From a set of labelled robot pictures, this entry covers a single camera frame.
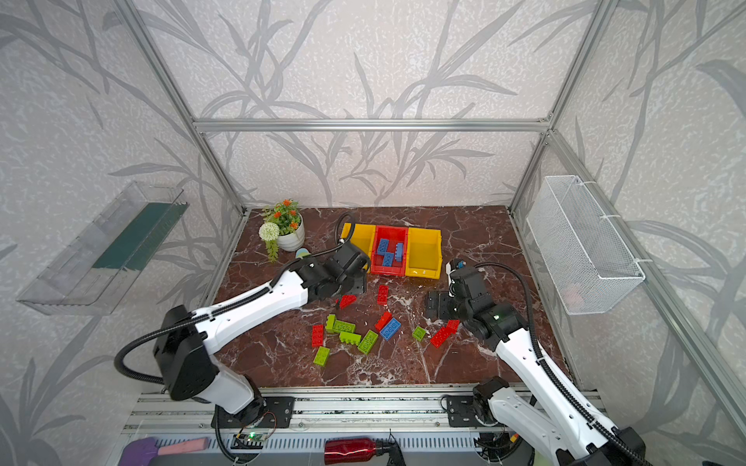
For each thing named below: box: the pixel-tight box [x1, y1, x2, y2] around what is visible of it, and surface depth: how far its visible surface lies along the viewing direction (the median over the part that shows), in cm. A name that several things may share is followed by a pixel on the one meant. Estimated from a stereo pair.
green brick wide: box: [333, 320, 357, 333], surface depth 88 cm
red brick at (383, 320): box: [374, 310, 393, 333], surface depth 89 cm
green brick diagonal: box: [357, 329, 379, 356], surface depth 86 cm
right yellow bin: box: [405, 227, 443, 280], surface depth 104 cm
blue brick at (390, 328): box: [379, 317, 402, 341], surface depth 89 cm
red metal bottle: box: [324, 437, 392, 466], surface depth 67 cm
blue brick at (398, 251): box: [394, 242, 405, 263], surface depth 104 cm
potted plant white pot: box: [258, 198, 306, 264], surface depth 100 cm
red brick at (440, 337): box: [429, 326, 452, 349], surface depth 88 cm
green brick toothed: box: [339, 331, 363, 346], surface depth 86 cm
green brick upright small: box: [325, 314, 338, 334], surface depth 88 cm
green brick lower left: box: [312, 345, 331, 367], surface depth 83 cm
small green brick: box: [411, 326, 427, 342], surface depth 88 cm
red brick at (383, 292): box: [376, 284, 390, 306], surface depth 98 cm
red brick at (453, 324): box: [446, 319, 462, 334], surface depth 88 cm
